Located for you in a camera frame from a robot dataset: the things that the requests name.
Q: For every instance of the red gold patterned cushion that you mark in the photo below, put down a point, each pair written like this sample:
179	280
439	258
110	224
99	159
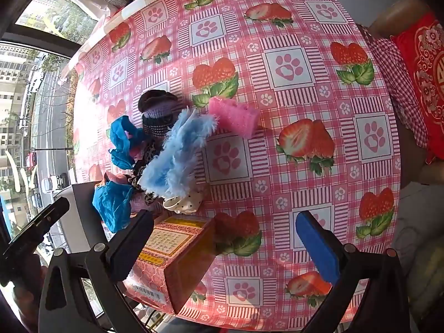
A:
426	76

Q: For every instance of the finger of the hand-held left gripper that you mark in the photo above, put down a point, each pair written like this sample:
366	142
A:
38	223

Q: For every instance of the purple black knit sleeve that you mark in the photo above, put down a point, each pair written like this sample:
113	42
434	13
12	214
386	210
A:
158	123

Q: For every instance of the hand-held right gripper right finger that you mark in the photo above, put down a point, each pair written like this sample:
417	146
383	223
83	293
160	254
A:
315	242

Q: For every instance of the wooden chair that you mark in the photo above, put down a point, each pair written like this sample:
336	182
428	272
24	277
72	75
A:
406	14

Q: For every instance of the tan cloth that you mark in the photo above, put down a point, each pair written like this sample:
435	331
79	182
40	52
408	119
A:
114	177

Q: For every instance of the red gingham cloth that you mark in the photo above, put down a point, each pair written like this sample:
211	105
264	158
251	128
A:
395	86

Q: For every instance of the grey storage box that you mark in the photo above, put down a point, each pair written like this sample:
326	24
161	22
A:
79	222

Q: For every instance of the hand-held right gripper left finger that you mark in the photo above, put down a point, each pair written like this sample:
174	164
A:
128	246

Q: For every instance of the blue shoe cover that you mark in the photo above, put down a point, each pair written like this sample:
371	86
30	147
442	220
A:
111	204

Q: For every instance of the leopard print scrunchie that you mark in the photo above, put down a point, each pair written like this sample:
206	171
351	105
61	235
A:
149	159

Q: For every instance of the light blue feather bundle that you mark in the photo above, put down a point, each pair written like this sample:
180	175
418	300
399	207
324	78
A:
173	159

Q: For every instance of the pink strawberry print tablecloth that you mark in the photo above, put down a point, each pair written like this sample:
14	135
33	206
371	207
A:
295	145

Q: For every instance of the pink sponge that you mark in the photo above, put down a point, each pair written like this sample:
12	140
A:
232	116

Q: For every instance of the white polka dot scrunchie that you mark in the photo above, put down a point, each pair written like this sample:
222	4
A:
187	203

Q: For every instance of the blue glove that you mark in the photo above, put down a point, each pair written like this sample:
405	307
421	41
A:
119	138

